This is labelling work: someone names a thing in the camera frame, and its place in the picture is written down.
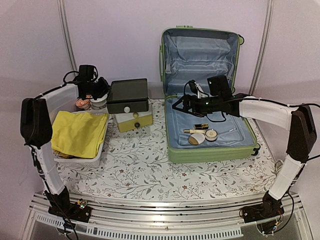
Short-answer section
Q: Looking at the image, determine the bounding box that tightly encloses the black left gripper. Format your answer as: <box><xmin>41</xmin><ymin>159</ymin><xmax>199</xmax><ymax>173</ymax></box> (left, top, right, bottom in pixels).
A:
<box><xmin>89</xmin><ymin>76</ymin><xmax>112</xmax><ymax>100</ymax></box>

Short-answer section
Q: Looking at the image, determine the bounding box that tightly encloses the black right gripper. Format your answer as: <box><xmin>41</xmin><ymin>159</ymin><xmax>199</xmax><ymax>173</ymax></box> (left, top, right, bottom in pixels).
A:
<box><xmin>172</xmin><ymin>94</ymin><xmax>222</xmax><ymax>118</ymax></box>

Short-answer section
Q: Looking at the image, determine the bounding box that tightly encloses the green hard-shell suitcase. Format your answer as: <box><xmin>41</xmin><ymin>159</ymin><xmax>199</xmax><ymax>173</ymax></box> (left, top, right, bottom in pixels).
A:
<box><xmin>159</xmin><ymin>27</ymin><xmax>260</xmax><ymax>164</ymax></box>

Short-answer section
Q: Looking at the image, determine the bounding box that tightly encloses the drawer cabinet with dark top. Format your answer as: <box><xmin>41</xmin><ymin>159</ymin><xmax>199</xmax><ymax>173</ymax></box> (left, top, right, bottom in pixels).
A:
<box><xmin>106</xmin><ymin>78</ymin><xmax>153</xmax><ymax>133</ymax></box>

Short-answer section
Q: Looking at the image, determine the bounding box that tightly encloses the plain yellow garment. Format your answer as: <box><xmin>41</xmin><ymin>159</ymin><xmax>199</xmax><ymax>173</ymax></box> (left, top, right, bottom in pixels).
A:
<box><xmin>51</xmin><ymin>111</ymin><xmax>109</xmax><ymax>160</ymax></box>

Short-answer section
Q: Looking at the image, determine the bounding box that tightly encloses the white plastic mesh basket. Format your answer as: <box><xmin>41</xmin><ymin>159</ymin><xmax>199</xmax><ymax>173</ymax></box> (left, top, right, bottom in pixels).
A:
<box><xmin>52</xmin><ymin>111</ymin><xmax>111</xmax><ymax>168</ymax></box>

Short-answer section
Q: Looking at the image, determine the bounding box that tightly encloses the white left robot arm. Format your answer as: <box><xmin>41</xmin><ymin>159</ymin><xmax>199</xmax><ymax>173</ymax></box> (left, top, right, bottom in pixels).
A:
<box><xmin>20</xmin><ymin>65</ymin><xmax>110</xmax><ymax>226</ymax></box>

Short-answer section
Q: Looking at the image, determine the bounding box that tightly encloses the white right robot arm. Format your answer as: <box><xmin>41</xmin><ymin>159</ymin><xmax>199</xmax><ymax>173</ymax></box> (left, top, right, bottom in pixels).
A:
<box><xmin>172</xmin><ymin>76</ymin><xmax>320</xmax><ymax>223</ymax></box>

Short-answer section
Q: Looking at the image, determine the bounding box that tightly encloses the red patterned small bowl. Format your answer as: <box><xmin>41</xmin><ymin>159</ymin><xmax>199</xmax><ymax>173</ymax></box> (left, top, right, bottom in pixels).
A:
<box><xmin>75</xmin><ymin>98</ymin><xmax>91</xmax><ymax>110</ymax></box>

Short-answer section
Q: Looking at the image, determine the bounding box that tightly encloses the small white bowl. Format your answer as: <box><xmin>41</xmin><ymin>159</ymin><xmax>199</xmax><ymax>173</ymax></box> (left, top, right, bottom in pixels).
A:
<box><xmin>90</xmin><ymin>95</ymin><xmax>107</xmax><ymax>110</ymax></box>

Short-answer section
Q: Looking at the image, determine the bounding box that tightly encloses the black gold lipstick tube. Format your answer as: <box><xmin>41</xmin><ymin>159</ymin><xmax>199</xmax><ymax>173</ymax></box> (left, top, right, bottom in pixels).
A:
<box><xmin>193</xmin><ymin>123</ymin><xmax>209</xmax><ymax>130</ymax></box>

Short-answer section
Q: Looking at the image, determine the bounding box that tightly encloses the slim gold cosmetic pencil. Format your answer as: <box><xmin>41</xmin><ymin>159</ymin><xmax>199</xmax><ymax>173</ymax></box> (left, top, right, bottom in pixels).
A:
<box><xmin>183</xmin><ymin>129</ymin><xmax>206</xmax><ymax>134</ymax></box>

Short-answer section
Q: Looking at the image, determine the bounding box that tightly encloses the beige oval compact case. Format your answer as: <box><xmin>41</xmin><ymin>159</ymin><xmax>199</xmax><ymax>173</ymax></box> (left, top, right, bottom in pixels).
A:
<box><xmin>188</xmin><ymin>133</ymin><xmax>206</xmax><ymax>146</ymax></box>

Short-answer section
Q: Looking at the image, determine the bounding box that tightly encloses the round cream compact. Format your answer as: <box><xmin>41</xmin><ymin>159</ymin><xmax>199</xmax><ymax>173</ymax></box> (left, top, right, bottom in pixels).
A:
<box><xmin>204</xmin><ymin>129</ymin><xmax>218</xmax><ymax>142</ymax></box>

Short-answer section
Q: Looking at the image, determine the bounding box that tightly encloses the floral white tablecloth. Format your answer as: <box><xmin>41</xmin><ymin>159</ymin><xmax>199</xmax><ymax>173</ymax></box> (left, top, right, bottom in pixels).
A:
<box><xmin>57</xmin><ymin>99</ymin><xmax>281</xmax><ymax>202</ymax></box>

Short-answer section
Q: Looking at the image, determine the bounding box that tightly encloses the aluminium front rail frame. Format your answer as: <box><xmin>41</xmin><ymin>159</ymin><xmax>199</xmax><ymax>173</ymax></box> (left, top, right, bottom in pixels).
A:
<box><xmin>21</xmin><ymin>192</ymin><xmax>313</xmax><ymax>240</ymax></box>

